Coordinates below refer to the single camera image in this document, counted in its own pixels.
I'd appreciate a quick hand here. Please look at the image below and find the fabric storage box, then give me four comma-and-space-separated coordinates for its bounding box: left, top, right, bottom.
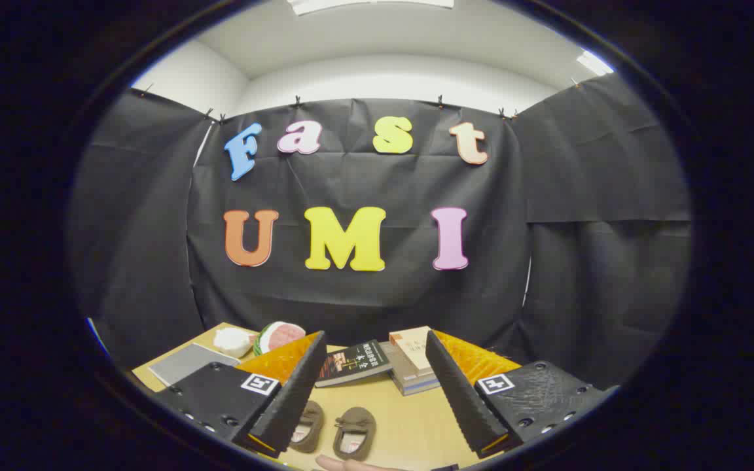
148, 343, 242, 388

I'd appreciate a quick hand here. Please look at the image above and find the black cover book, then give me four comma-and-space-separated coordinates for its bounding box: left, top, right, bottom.
315, 339, 393, 388

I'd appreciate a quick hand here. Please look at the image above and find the row of black cloth clips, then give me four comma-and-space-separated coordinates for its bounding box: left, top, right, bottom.
141, 77, 584, 125

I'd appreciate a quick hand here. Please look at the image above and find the white plush toy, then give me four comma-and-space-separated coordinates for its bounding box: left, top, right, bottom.
212, 327, 259, 359

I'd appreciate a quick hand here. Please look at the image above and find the ceiling light panel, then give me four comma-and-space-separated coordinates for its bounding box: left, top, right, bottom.
577, 51, 615, 77
285, 0, 456, 17

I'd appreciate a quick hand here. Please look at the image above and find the watermelon slice plush toy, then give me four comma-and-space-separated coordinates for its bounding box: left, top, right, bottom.
253, 321, 307, 357

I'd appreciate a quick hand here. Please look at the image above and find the grey blue book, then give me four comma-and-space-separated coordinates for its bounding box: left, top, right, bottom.
380, 341, 442, 397

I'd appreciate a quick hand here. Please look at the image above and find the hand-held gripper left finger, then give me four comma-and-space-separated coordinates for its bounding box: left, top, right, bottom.
151, 330, 329, 459

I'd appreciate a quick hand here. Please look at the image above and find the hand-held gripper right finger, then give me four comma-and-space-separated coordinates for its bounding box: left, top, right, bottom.
425, 329, 620, 459

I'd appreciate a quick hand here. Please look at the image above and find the brown fuzzy shoe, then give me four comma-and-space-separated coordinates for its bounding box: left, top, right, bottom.
332, 407, 377, 462
289, 400, 325, 454

